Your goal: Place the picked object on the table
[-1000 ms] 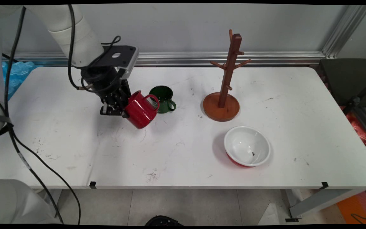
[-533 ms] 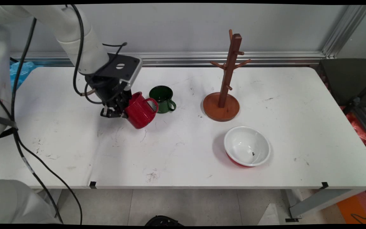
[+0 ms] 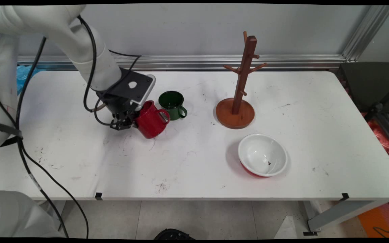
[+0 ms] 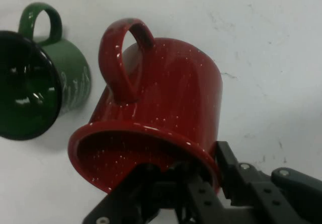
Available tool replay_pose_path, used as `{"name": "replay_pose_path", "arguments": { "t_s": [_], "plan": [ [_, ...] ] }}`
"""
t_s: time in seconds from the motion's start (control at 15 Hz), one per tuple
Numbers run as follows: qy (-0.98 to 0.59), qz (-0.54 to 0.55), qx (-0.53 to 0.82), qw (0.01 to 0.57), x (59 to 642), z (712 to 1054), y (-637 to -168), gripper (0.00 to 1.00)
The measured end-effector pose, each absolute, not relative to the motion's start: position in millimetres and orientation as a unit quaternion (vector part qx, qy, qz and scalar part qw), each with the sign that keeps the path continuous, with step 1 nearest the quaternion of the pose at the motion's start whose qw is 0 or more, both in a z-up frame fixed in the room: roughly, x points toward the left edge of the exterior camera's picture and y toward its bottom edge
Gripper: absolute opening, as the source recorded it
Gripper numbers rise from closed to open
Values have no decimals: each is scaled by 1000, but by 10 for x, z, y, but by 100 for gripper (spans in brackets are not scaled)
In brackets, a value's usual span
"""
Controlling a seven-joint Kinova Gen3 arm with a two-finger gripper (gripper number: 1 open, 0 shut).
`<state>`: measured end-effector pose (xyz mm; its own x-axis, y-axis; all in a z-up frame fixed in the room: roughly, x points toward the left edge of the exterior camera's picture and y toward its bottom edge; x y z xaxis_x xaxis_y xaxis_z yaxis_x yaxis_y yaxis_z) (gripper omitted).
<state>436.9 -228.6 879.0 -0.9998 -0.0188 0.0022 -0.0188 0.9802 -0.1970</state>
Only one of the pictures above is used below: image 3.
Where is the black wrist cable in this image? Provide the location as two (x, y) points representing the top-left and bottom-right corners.
(77, 15), (142, 126)

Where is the long black hanging cable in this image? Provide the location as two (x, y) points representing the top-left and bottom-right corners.
(0, 36), (90, 238)

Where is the green enamel mug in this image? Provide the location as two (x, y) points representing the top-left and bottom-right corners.
(158, 90), (188, 121)

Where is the horizontal aluminium rail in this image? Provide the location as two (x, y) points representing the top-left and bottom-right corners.
(16, 55), (347, 71)

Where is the black round object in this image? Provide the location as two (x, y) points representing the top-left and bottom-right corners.
(154, 228), (195, 240)

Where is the grey table leg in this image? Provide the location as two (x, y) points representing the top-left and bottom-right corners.
(308, 201), (389, 233)

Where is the slanted aluminium rail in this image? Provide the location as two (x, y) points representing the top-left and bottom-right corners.
(342, 5), (389, 62)

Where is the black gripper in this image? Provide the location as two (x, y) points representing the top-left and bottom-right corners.
(104, 93), (144, 131)

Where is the blue plastic sheet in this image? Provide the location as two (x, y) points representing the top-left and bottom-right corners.
(16, 65), (46, 96)

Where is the red speckled enamel mug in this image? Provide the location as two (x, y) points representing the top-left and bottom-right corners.
(134, 100), (171, 139)

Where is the white bowl with red outside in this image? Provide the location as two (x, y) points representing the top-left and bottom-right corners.
(238, 134), (288, 178)

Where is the red plastic bag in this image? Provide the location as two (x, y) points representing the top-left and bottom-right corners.
(362, 113), (389, 156)

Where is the brown wooden mug tree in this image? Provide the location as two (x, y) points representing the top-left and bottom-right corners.
(216, 31), (268, 130)

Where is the orange floor mat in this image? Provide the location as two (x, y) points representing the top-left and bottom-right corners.
(358, 201), (389, 238)

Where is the dark grey panel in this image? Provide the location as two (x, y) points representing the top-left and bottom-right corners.
(336, 62), (389, 116)

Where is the black cable strap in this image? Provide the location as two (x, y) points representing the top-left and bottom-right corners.
(0, 122), (24, 148)

